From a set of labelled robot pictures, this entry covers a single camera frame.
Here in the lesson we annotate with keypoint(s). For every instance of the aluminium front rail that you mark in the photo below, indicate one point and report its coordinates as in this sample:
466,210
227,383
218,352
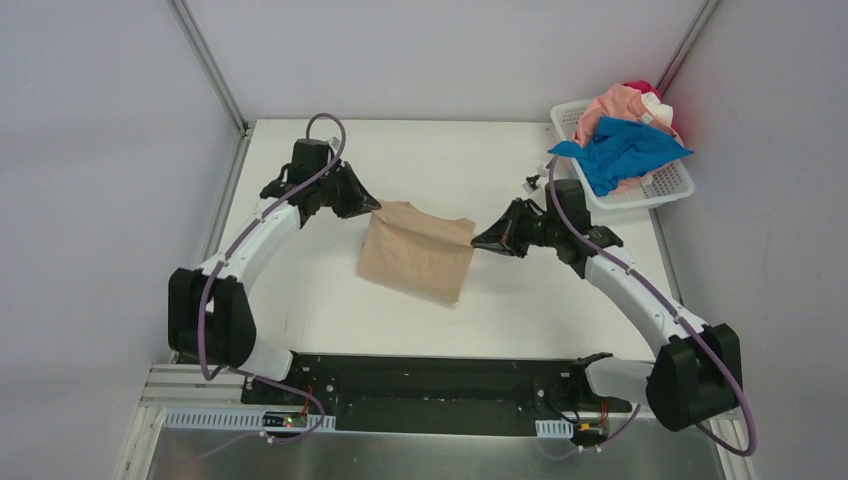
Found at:
182,385

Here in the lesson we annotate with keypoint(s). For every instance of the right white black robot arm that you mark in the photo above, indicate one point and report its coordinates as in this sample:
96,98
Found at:
696,371

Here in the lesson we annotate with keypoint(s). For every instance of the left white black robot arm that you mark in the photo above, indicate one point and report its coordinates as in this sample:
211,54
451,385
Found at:
209,315

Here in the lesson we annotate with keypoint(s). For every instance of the pink t shirt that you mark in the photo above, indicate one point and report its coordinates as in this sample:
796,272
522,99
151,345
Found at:
620,102

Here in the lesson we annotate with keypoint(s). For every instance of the white cable duct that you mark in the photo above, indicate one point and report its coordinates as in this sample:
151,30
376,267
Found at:
270,421
554,429

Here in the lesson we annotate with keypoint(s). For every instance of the white t shirt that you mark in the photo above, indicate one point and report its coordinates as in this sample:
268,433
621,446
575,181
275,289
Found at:
661,112

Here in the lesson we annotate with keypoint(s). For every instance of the red t shirt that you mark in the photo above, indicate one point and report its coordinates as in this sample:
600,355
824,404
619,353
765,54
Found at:
644,87

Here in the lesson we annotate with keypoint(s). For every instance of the blue t shirt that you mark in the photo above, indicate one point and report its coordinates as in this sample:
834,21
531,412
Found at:
621,150

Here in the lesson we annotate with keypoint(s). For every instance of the right white cable duct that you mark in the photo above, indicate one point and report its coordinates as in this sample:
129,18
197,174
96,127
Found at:
554,429

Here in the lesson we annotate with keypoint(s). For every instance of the white plastic laundry basket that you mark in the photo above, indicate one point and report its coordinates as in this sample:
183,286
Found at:
667,184

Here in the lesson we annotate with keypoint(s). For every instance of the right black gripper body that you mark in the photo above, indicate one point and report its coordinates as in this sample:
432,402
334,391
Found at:
520,225

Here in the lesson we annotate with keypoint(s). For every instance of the left white cable duct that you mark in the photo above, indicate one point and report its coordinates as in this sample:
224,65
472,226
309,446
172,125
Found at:
270,421

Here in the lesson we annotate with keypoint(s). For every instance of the aluminium frame post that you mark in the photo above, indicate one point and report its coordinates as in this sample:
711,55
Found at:
208,64
687,44

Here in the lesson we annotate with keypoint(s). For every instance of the right aluminium frame post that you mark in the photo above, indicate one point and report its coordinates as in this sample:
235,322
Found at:
687,44

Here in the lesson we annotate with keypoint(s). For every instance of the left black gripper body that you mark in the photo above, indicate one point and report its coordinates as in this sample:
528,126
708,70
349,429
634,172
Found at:
344,187

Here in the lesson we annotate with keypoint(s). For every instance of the left aluminium frame post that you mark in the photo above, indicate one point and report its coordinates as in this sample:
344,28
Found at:
208,64

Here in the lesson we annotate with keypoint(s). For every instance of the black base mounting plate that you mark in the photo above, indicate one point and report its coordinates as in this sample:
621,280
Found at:
534,390

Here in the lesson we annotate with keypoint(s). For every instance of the beige t shirt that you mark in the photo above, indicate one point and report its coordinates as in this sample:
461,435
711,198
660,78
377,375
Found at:
415,252

